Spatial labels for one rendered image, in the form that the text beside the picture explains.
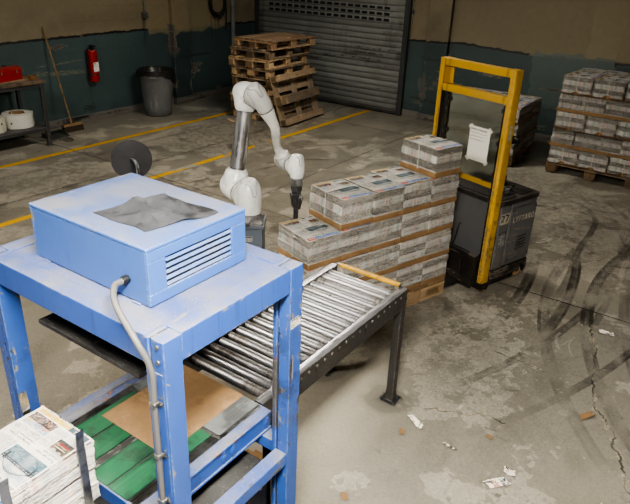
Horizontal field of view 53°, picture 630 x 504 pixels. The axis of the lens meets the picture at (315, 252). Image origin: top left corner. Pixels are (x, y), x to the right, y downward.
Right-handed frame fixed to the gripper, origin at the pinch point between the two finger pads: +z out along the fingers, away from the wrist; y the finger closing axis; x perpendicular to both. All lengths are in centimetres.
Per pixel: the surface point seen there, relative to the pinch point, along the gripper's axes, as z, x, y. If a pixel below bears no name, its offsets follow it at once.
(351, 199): -9.2, -34.1, -17.5
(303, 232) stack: 13.3, -3.8, -4.4
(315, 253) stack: 23.5, -3.9, -18.7
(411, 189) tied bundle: -6, -91, -18
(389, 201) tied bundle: -1, -70, -18
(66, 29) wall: -46, -65, 691
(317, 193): -5.9, -26.7, 11.3
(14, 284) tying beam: -53, 198, -110
